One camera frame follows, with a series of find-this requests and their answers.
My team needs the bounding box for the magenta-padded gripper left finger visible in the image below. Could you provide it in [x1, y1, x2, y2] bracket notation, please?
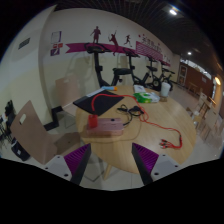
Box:
[43, 143, 93, 186]

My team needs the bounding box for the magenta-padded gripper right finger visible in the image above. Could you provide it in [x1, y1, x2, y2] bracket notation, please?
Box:
[131, 142, 183, 186]

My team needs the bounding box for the red multi-head charging cable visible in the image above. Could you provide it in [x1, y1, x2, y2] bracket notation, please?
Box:
[91, 93, 184, 150]

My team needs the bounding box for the red charger block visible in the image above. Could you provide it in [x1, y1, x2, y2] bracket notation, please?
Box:
[88, 114, 100, 130]

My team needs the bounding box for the pink power strip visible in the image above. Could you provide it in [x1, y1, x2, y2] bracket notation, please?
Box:
[85, 117, 125, 136]

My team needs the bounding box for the light wooden chair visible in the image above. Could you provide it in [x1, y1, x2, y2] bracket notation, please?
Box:
[54, 75, 81, 118]
[10, 99, 81, 165]

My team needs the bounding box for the black floor bin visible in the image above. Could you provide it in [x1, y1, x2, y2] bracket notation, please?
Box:
[10, 137, 31, 162]

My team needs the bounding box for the black mouse pad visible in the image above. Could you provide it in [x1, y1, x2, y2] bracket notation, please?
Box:
[72, 91, 125, 117]

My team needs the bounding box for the green wet wipes pack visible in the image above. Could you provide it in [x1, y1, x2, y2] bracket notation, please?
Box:
[133, 91, 161, 104]

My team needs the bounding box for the white flat box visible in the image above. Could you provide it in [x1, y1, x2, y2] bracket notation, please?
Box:
[132, 84, 147, 94]

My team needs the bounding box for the white paper cup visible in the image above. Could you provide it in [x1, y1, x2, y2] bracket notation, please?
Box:
[160, 81, 172, 98]

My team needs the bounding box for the group of wooden chairs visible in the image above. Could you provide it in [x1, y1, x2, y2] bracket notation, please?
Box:
[185, 89, 224, 148]

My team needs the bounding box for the blue and orange tube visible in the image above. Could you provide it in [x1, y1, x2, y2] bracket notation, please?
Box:
[99, 85, 119, 92]

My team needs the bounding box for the black exercise bike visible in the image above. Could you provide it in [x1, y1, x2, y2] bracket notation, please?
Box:
[123, 48, 162, 90]
[83, 42, 134, 89]
[145, 55, 177, 92]

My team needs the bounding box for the black power strip cable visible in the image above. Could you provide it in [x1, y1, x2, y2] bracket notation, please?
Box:
[116, 104, 145, 127]

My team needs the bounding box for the white framed wall poster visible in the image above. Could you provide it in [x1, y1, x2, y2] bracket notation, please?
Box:
[51, 30, 63, 45]

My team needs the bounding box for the grey wall vent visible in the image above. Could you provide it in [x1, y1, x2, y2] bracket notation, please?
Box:
[17, 37, 31, 51]

